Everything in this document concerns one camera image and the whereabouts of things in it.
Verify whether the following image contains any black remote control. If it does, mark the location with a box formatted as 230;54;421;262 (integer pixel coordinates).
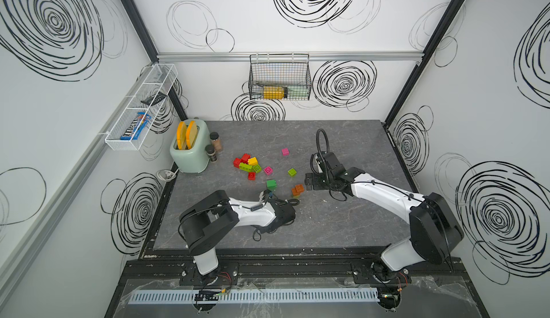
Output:
141;92;167;106

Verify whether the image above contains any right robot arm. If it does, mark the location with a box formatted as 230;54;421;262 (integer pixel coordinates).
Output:
305;151;464;281

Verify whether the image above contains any yellow toast slice right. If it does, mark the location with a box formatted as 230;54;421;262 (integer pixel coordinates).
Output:
185;121;199;150

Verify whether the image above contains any yellow item in basket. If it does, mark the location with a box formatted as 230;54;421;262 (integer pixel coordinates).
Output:
263;86;287;100

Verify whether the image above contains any dark pepper jar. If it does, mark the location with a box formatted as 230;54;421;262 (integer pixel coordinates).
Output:
205;144;218;163

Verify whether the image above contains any black wire wall basket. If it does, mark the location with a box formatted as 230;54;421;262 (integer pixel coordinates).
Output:
248;53;312;101

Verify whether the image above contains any white wire wall shelf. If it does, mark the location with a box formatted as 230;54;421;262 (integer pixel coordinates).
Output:
105;63;178;151

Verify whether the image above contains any yellow toast slice left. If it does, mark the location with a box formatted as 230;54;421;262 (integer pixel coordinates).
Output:
176;121;187;150

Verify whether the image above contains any yellow lego brick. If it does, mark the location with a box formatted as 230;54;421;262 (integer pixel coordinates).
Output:
248;157;258;166

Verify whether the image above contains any blue candy packet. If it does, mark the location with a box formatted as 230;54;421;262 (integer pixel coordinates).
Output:
120;112;150;141

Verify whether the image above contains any orange lego brick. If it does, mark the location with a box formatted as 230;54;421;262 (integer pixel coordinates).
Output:
292;184;305;197

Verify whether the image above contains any long green lego brick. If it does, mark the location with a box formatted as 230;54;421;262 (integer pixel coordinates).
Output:
239;163;262;173

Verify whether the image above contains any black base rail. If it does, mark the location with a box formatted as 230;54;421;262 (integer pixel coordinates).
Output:
119;249;466;287

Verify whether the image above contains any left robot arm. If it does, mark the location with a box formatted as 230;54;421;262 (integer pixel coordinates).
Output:
178;189;300;276

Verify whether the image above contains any white slotted cable duct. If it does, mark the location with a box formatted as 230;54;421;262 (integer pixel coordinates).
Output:
127;288;380;305

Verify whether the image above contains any yellow toast slice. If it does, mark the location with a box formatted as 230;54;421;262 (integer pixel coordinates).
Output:
185;121;199;150
176;121;187;150

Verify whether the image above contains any dark green lego brick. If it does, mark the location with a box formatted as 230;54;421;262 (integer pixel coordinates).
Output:
266;180;277;191

